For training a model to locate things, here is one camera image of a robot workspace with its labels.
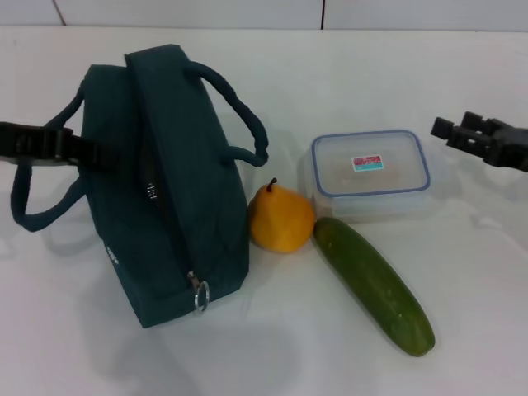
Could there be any dark teal insulated lunch bag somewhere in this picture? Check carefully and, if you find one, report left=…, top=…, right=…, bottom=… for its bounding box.
left=11, top=42, right=271, bottom=329

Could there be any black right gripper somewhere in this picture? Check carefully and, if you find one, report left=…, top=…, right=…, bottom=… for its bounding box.
left=431, top=111, right=528, bottom=174

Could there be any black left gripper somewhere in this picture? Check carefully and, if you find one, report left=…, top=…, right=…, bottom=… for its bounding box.
left=0, top=121, right=115, bottom=172

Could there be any green cucumber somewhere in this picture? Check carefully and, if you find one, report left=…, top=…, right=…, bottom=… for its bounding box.
left=313, top=217, right=436, bottom=358

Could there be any yellow pear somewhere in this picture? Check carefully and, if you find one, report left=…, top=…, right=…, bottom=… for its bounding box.
left=247, top=177, right=317, bottom=252

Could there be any clear blue-rimmed food container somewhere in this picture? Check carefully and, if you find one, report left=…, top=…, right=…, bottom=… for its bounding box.
left=303, top=129, right=431, bottom=224

